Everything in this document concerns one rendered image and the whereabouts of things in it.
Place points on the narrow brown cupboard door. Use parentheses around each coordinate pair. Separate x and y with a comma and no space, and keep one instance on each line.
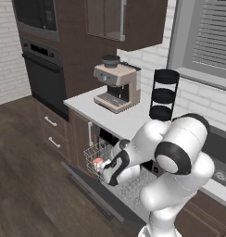
(81,142)

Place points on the black built-in oven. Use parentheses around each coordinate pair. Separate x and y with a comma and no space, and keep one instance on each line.
(45,77)

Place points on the dark grey sink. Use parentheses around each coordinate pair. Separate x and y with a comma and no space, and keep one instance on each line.
(221,154)

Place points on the dark grey dishwasher door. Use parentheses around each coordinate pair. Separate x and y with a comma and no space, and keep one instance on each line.
(96,189)

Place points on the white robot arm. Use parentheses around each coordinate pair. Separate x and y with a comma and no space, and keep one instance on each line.
(179,172)

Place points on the window with grey blinds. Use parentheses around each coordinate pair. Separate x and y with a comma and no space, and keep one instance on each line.
(207,37)

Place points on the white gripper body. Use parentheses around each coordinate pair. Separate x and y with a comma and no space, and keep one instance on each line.
(105,163)

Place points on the glass cupboard door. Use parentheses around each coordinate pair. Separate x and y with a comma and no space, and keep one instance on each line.
(104,17)

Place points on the beige coffee machine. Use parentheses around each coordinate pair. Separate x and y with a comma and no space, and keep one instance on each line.
(118,83)

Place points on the black microwave oven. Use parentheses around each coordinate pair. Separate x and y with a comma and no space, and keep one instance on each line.
(36,15)

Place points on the red cup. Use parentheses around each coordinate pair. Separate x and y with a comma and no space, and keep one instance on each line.
(97,161)

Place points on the black three-tier stand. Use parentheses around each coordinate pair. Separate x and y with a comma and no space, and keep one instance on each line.
(163,95)

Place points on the brown drawer front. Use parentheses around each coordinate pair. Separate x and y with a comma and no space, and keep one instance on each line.
(54,118)
(56,142)

